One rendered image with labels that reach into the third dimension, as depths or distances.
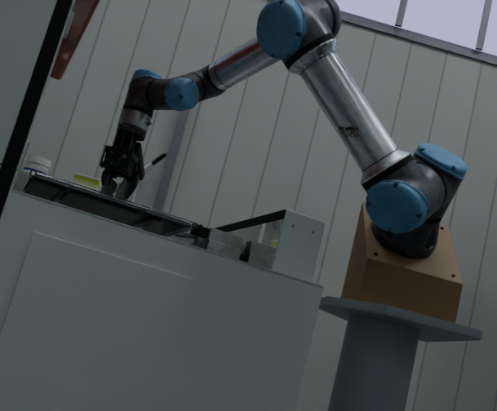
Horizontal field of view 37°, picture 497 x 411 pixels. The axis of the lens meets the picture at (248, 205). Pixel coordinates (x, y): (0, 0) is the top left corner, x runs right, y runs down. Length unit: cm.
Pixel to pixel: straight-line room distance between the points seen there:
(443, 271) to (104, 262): 75
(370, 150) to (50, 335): 70
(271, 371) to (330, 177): 248
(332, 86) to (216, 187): 229
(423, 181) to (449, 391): 249
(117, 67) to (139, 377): 272
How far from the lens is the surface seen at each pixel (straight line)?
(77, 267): 135
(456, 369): 393
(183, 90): 177
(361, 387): 163
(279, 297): 146
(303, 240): 155
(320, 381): 373
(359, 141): 151
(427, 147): 164
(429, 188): 152
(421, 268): 167
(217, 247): 166
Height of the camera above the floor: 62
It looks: 12 degrees up
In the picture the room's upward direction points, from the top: 15 degrees clockwise
